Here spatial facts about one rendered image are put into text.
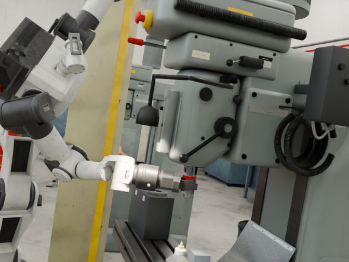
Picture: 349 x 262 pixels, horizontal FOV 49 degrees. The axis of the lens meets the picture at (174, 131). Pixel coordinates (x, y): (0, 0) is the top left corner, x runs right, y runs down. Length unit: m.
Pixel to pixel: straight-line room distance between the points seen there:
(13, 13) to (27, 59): 8.99
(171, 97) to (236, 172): 7.47
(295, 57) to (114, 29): 1.89
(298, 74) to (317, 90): 0.25
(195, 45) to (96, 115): 1.87
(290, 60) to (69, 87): 0.78
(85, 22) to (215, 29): 0.61
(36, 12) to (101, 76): 7.52
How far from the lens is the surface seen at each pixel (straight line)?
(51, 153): 1.45
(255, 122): 1.29
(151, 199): 1.66
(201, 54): 1.20
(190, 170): 1.32
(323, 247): 1.46
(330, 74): 1.13
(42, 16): 10.39
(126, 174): 1.32
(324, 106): 1.12
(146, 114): 1.18
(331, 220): 1.45
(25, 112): 1.33
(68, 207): 3.08
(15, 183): 1.78
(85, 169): 1.44
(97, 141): 3.00
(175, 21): 1.18
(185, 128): 1.23
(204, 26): 1.21
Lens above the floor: 1.48
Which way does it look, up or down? 3 degrees down
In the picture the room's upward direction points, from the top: 9 degrees clockwise
